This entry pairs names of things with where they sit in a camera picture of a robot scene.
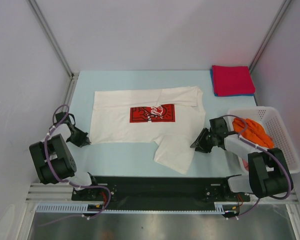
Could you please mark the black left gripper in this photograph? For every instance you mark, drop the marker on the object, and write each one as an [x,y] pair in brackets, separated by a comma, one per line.
[84,140]

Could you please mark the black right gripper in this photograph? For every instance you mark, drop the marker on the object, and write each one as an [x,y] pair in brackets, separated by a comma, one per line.
[199,144]

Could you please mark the white t shirt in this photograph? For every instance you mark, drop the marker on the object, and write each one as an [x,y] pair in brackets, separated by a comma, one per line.
[170,117]

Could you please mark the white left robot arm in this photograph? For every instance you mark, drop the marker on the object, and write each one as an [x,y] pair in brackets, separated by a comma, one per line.
[52,158]

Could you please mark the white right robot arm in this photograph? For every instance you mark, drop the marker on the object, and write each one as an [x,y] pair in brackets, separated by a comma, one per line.
[268,173]

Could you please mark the pink t shirt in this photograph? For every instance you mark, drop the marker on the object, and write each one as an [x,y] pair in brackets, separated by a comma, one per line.
[245,164]

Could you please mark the orange t shirt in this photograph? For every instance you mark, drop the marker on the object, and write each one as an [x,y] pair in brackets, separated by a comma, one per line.
[253,131]

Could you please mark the folded red t shirt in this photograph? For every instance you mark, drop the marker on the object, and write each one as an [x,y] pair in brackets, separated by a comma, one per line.
[232,80]

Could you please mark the white plastic basket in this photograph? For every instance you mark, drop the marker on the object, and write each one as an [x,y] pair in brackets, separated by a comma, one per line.
[271,121]

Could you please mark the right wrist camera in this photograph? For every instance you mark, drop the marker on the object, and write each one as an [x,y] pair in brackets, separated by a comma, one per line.
[219,128]

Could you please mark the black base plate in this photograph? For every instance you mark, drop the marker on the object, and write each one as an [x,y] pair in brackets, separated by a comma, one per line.
[163,191]

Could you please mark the white slotted cable duct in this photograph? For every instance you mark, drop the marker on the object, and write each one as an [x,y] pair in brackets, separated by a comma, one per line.
[93,208]

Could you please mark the aluminium frame post left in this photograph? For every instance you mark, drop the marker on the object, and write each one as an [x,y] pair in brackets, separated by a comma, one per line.
[43,23]

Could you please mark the aluminium frame post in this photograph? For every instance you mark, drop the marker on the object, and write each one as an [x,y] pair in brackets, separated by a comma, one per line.
[43,23]
[279,17]

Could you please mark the aluminium frame post right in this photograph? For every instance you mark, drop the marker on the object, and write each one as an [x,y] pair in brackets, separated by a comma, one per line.
[279,17]

